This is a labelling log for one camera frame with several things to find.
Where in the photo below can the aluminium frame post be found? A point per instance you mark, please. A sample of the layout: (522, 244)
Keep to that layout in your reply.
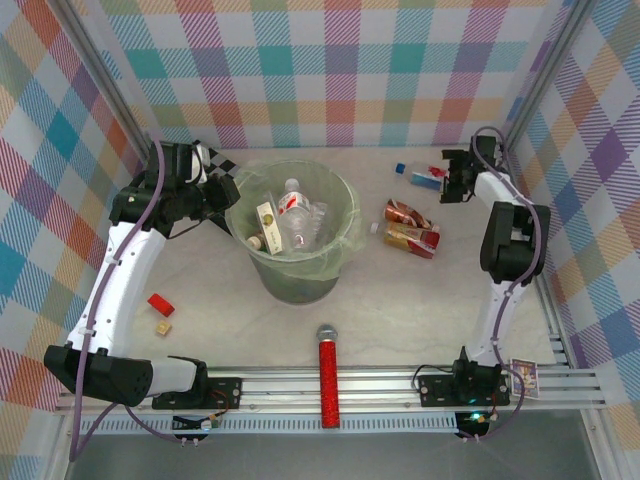
(545, 80)
(107, 90)

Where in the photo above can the blue label blue cap bottle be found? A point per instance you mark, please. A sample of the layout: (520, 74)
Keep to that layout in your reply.
(422, 177)

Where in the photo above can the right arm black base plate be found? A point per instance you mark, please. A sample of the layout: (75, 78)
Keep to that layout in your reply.
(435, 390)

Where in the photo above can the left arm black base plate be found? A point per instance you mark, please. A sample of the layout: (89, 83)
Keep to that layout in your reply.
(225, 392)

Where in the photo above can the copper red tea bottle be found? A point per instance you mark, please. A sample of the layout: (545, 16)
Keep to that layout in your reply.
(405, 212)

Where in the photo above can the green translucent bin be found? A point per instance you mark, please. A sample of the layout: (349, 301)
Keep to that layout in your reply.
(300, 280)

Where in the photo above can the small bottle tan cap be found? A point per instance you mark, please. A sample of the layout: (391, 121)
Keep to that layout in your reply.
(255, 242)

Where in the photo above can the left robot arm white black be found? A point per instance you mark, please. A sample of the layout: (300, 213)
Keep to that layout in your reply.
(120, 295)

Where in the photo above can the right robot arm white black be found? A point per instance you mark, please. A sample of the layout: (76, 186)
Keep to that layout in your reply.
(515, 240)

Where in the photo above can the red block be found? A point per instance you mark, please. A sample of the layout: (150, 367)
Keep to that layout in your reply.
(161, 305)

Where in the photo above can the red glitter microphone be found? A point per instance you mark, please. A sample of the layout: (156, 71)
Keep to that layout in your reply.
(329, 380)

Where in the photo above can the black grey chessboard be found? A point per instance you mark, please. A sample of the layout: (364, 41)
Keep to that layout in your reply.
(222, 160)

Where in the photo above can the right aluminium frame post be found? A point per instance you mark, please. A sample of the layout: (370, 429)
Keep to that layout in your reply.
(545, 80)

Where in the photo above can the red white label clear bottle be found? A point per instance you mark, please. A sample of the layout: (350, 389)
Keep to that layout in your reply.
(295, 200)

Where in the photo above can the white yellow small carton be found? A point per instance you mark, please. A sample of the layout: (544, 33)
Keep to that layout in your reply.
(270, 230)

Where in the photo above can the left aluminium frame post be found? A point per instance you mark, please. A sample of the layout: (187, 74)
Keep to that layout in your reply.
(107, 90)

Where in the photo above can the small wooden block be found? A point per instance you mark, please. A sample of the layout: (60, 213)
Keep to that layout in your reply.
(163, 328)

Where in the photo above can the small circuit board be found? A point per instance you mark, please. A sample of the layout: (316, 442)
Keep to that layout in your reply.
(197, 424)
(472, 422)

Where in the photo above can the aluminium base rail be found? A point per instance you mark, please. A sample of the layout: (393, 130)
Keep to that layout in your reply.
(300, 387)

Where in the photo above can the purple picture card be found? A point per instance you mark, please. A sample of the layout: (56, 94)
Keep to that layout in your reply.
(524, 377)

